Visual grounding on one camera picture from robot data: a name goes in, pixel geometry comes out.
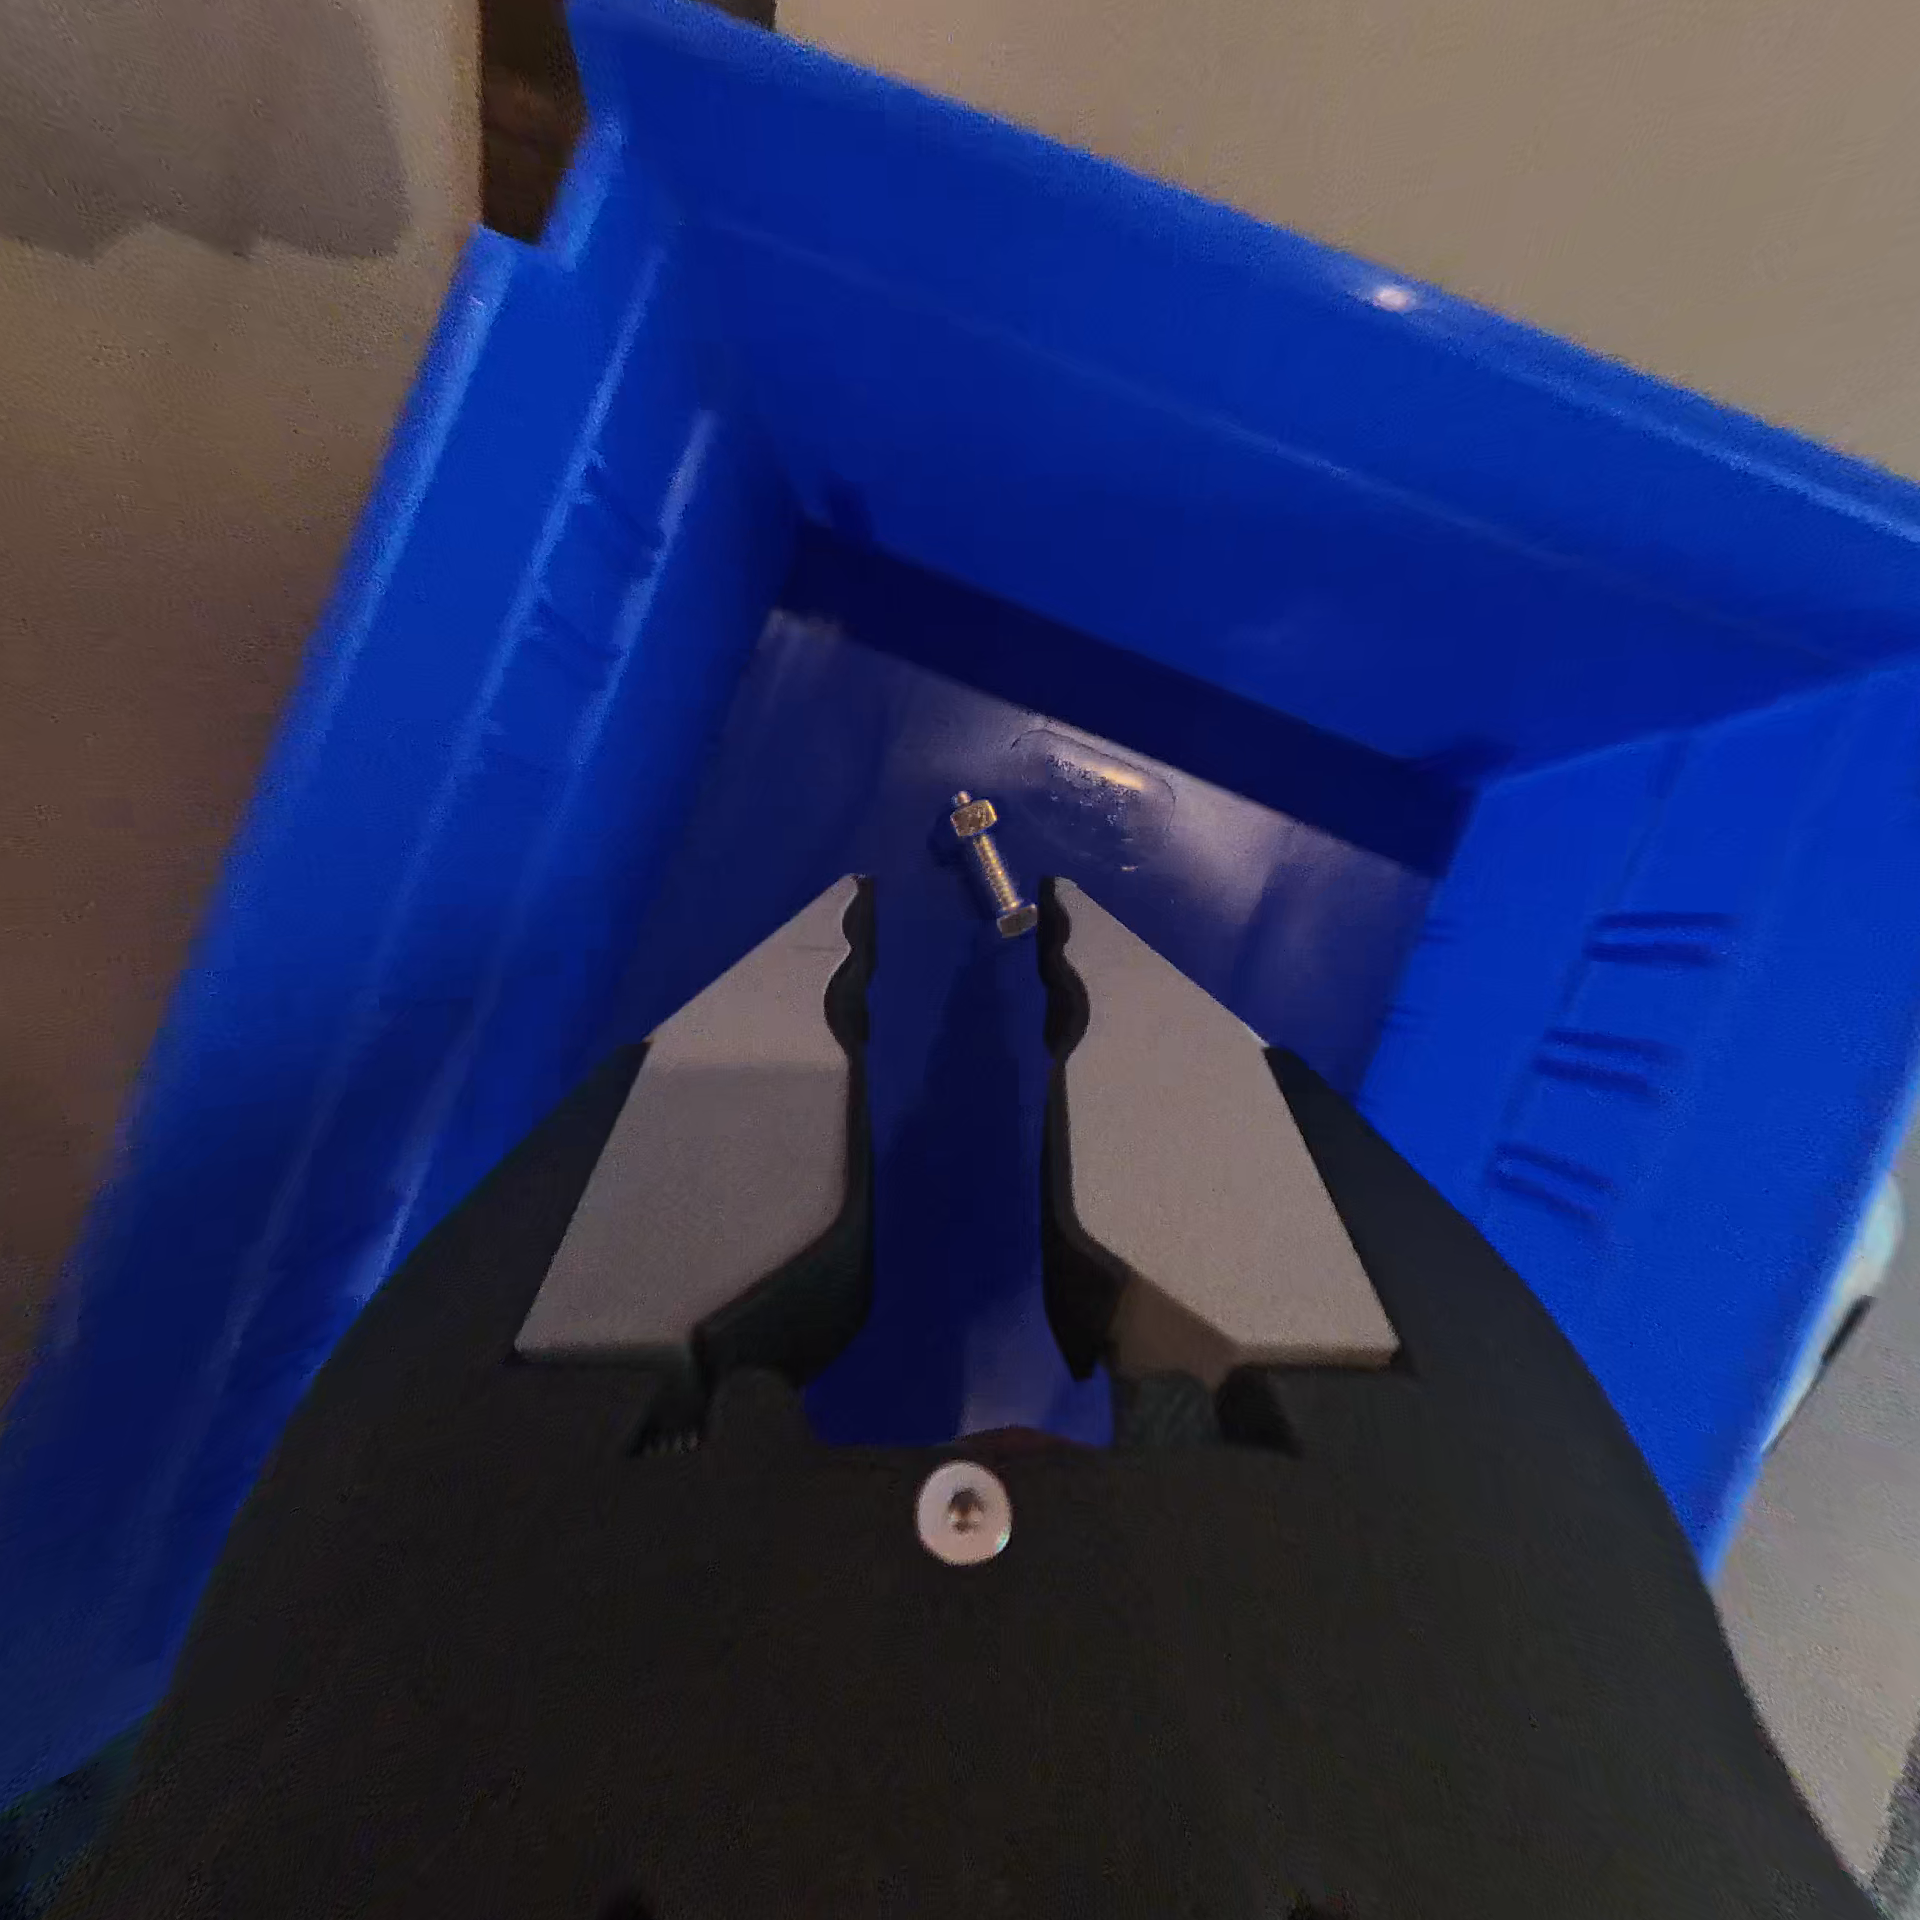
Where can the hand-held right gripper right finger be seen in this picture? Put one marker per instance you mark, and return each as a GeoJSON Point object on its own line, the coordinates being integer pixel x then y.
{"type": "Point", "coordinates": [1215, 1155]}

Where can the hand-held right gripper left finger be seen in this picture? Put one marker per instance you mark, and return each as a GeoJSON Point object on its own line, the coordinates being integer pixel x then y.
{"type": "Point", "coordinates": [722, 1141]}

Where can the silver bolt with nut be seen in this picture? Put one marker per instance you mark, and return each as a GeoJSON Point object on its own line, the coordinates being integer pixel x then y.
{"type": "Point", "coordinates": [991, 869]}

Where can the blue plastic bin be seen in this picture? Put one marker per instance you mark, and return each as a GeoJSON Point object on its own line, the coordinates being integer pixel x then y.
{"type": "Point", "coordinates": [841, 629]}

